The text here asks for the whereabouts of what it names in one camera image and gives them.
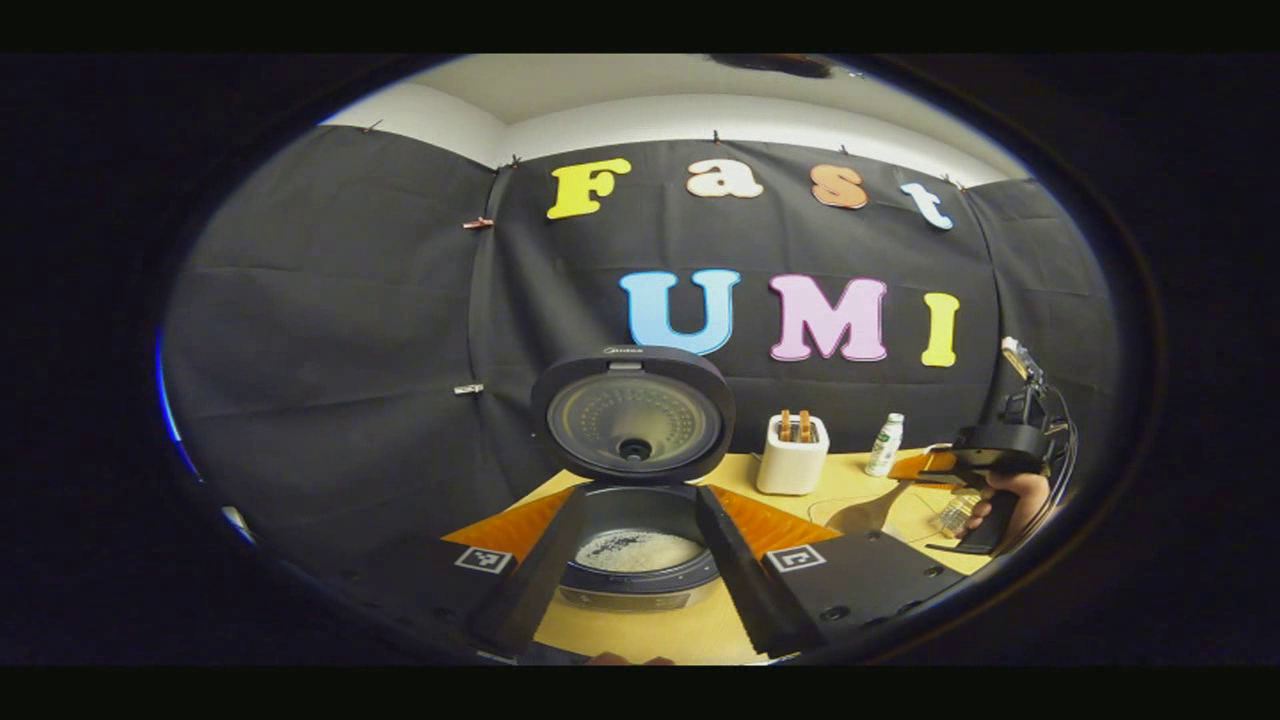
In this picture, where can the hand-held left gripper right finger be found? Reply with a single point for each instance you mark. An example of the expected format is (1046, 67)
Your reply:
(755, 590)

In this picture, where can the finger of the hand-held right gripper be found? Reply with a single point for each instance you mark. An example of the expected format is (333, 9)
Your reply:
(925, 465)

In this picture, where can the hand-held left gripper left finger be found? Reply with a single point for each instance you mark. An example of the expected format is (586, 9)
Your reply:
(530, 590)

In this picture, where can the clear chopstick holder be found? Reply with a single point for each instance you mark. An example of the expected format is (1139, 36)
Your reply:
(955, 512)

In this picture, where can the white rice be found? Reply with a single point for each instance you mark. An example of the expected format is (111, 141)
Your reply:
(640, 552)

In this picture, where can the dark blue rice cooker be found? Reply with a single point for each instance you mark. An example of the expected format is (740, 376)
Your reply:
(640, 420)

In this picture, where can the white bottle green label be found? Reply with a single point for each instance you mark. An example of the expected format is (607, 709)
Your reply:
(883, 450)

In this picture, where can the clear plastic container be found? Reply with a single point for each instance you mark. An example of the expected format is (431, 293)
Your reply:
(915, 515)

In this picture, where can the white toaster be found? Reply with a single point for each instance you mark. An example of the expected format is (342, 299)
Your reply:
(790, 465)

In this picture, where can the black backdrop cloth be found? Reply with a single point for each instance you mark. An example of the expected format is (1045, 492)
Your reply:
(350, 300)

